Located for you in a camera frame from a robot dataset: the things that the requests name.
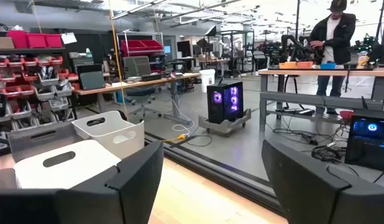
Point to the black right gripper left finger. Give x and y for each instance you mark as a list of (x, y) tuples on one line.
[(86, 205)]

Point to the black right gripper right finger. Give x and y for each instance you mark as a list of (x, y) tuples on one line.
[(319, 199)]

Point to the black background robot arm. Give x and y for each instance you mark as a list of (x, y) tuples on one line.
[(292, 46)]

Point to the white plastic bin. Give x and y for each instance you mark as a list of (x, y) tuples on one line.
[(86, 165)]

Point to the light grey plastic bin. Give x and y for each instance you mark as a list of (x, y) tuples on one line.
[(135, 146)]

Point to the computer tower blue light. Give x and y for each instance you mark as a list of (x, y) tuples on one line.
[(369, 140)]

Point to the smoky translucent plastic bin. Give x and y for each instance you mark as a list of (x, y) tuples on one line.
[(26, 147), (2, 179)]

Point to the grey wheeled dolly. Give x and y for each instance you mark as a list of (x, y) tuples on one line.
[(226, 126)]

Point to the dark monitor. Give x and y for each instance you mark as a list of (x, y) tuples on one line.
[(90, 79)]

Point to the grey workbench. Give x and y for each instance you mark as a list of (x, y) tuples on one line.
[(319, 72)]

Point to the long wooden desk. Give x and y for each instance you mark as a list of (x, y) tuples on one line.
[(132, 84)]

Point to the blue tray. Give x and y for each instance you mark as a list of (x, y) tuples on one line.
[(328, 66)]

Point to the parts shelf red bins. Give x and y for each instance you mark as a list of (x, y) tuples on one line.
[(30, 84)]

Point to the orange tray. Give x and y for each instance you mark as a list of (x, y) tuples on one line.
[(304, 64), (287, 65)]

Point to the computer tower purple fans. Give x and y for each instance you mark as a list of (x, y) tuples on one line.
[(224, 102)]

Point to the grey office chair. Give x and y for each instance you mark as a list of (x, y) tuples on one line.
[(138, 67)]

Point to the person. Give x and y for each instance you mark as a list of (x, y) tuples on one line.
[(333, 40)]

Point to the white bucket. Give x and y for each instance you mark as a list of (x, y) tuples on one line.
[(207, 79)]

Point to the rack with red bins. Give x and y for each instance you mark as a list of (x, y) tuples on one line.
[(142, 46)]

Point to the black aluminium frame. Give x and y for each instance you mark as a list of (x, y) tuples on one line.
[(216, 174)]

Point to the black frame workcell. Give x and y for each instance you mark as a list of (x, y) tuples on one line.
[(232, 53)]

